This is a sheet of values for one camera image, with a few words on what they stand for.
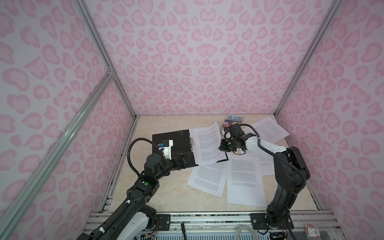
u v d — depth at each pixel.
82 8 0.68
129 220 0.50
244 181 0.86
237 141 0.72
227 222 0.75
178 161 0.65
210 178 0.88
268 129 1.11
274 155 0.47
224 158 0.95
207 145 1.02
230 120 1.14
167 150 0.68
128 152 0.55
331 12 0.71
